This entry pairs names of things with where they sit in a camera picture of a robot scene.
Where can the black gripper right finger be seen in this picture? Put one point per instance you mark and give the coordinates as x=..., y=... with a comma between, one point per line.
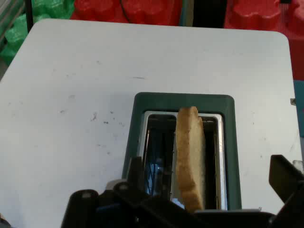
x=288, y=183

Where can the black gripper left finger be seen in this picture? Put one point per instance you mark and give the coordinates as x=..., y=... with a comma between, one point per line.
x=123, y=197

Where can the dark green two-slot toaster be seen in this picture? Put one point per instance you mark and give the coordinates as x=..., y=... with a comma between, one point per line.
x=228, y=142

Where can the toasted bread slice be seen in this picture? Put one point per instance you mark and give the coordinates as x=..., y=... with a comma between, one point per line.
x=190, y=156

